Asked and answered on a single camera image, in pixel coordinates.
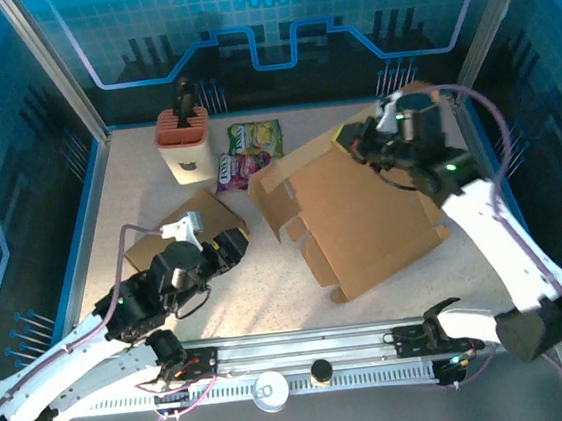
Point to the large brown cardboard box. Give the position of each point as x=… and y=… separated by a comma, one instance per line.
x=362, y=222

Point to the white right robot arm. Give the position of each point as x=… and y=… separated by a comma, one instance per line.
x=495, y=238

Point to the black controller box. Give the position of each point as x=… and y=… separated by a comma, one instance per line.
x=451, y=371

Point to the purple snack bag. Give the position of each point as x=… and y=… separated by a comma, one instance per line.
x=241, y=169

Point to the yellow green snack bag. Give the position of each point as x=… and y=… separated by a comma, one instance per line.
x=256, y=140

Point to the cream knife block orange top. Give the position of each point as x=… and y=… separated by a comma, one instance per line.
x=185, y=155

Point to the white round lid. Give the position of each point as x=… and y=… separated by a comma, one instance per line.
x=271, y=391

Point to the black round knob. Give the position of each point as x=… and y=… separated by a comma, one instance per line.
x=321, y=369

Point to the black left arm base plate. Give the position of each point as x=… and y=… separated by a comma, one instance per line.
x=201, y=362

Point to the aluminium front rail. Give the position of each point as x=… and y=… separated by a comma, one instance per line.
x=300, y=346

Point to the aluminium frame post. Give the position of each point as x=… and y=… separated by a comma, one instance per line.
x=492, y=22
x=55, y=73

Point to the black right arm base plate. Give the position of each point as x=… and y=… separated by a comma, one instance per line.
x=410, y=342

